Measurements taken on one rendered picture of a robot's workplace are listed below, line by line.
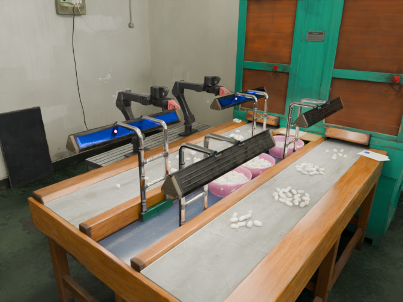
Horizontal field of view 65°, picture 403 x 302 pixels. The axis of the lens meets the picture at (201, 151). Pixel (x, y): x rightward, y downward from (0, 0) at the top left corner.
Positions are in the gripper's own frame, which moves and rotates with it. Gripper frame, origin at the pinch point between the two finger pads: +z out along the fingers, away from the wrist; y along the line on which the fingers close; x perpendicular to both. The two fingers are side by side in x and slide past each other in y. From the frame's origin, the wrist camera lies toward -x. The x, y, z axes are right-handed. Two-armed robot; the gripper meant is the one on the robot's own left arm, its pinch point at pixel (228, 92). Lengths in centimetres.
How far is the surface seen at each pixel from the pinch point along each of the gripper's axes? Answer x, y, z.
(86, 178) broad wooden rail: 31, -119, -15
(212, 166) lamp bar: -3, -126, 68
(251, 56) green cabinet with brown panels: -24.6, 37.4, -2.4
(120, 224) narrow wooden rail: 36, -131, 25
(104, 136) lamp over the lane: -1, -126, 12
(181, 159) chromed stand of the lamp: 1, -121, 51
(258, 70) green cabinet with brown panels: -13.9, 36.9, 5.1
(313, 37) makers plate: -42, 33, 47
